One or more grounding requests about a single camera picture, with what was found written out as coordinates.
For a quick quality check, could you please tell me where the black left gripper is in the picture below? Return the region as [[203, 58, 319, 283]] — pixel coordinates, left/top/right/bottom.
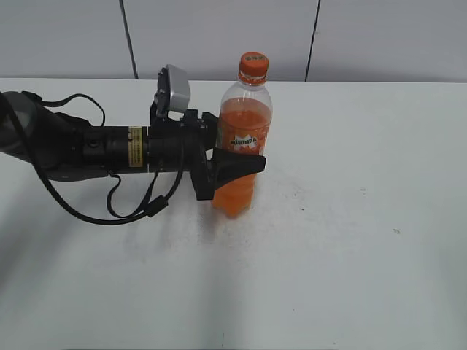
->
[[147, 103, 266, 201]]

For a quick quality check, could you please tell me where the orange Mirinda soda bottle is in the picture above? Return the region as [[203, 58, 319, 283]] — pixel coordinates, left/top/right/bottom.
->
[[212, 79, 273, 217]]

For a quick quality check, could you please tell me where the orange bottle cap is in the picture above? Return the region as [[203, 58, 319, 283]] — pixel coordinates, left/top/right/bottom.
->
[[239, 52, 269, 84]]

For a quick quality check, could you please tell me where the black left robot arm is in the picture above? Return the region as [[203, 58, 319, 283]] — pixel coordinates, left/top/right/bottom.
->
[[3, 91, 266, 201]]

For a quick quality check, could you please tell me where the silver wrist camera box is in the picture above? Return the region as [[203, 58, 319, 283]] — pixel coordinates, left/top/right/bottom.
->
[[154, 64, 191, 118]]

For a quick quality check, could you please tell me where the black camera cable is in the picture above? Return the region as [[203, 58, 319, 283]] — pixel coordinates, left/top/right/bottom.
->
[[3, 93, 183, 226]]

